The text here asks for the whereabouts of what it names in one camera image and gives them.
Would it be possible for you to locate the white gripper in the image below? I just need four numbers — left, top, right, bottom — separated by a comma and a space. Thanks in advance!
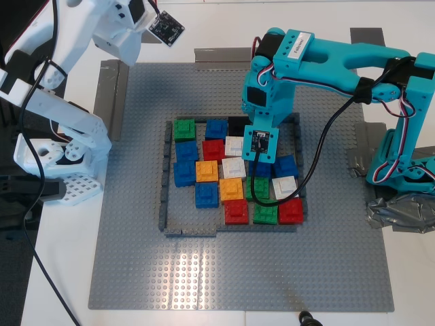
93, 0, 153, 67

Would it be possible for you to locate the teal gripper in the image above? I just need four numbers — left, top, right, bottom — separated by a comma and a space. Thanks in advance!
241, 76, 297, 129

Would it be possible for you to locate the blue lego cube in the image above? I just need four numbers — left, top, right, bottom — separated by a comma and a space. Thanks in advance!
248, 161, 273, 179
204, 119, 229, 141
194, 182, 220, 209
173, 160, 198, 187
174, 140, 199, 162
271, 153, 300, 179

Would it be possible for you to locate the black lego cube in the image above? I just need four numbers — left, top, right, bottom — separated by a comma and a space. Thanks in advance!
228, 115, 252, 139

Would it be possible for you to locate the white lego cube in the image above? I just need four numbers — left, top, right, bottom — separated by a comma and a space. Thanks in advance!
221, 156, 247, 181
224, 135, 245, 158
271, 175, 300, 200

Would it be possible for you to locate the red lego cube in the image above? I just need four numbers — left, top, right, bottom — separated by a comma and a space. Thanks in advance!
201, 139, 226, 162
277, 197, 305, 225
224, 199, 250, 226

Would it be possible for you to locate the green lego cube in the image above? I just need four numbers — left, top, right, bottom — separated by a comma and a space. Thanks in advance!
251, 198, 280, 225
245, 176, 271, 202
173, 118, 197, 143

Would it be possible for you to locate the orange lego cube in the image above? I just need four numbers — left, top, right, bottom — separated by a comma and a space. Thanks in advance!
195, 160, 220, 184
217, 177, 244, 204

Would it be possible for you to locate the long grey tape strip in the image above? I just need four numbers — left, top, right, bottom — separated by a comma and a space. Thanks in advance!
194, 47, 254, 71
92, 59, 131, 142

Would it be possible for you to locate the flat grey tape strip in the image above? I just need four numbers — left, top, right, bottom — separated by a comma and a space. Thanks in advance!
354, 121, 388, 204

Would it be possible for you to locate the crumpled grey tape strip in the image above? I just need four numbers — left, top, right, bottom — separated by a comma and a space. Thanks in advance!
345, 147, 377, 180

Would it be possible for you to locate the dark grey lego brick row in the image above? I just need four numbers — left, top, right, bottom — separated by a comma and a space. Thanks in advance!
163, 227, 218, 238

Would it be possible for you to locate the silver crumpled tape wad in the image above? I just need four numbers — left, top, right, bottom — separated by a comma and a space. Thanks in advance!
365, 192, 435, 235

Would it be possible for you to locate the black table clamp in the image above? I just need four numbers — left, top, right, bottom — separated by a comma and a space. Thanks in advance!
0, 174, 66, 206

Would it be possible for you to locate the grey studded lego baseplate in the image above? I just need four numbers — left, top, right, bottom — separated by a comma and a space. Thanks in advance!
88, 60, 396, 312

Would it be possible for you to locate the black stand knob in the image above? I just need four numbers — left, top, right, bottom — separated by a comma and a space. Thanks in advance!
298, 310, 323, 326

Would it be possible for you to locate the red white servo wire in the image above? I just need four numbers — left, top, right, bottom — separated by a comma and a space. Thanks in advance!
371, 153, 409, 185
395, 89, 418, 119
253, 37, 285, 86

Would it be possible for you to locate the black camera circuit board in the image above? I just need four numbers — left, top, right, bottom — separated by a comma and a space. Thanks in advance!
148, 10, 188, 49

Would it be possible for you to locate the teal framed camera module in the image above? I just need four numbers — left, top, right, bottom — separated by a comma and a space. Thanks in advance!
241, 124, 281, 164

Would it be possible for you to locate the black camera cable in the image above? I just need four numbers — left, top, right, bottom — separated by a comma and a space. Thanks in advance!
251, 56, 417, 207
18, 0, 82, 326

